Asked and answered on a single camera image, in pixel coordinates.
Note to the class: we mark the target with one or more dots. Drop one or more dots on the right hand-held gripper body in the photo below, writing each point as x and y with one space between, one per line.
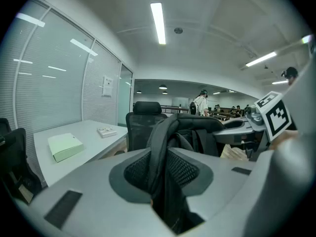
279 117

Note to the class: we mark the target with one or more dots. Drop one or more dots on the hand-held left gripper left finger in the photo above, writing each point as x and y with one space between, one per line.
98 206

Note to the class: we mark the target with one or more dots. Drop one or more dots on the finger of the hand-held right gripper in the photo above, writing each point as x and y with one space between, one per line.
227 136
237 124

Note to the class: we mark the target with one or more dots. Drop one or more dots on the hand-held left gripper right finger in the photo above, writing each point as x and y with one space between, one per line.
222 186

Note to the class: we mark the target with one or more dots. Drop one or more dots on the black bag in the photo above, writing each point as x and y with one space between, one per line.
160 132

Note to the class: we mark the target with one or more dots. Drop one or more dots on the black mesh office chair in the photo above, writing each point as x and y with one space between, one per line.
140 127

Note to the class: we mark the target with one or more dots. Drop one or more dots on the person's right forearm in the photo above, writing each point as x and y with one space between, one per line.
286 137

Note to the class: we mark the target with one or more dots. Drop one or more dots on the wooden table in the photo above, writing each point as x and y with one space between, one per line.
219 115

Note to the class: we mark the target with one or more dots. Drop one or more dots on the long ceiling light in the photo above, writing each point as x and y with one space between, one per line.
261 59
158 23
279 82

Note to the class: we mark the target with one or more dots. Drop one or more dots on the person's head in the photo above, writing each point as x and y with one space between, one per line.
291 73

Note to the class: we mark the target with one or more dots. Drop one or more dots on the dark railing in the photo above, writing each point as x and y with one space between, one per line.
172 108

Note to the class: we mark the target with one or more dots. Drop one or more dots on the person's grey shirt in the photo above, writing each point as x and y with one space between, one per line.
301 181

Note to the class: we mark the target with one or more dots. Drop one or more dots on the pale green flat box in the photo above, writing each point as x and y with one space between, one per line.
65 147

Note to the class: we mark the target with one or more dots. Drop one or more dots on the small white box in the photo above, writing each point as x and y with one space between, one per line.
106 131

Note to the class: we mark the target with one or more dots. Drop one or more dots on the glass door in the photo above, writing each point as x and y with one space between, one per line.
124 97

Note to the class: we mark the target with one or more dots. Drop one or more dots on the round ceiling fixture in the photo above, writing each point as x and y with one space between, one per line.
178 30

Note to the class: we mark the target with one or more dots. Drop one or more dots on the white paper notice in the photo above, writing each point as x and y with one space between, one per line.
107 86

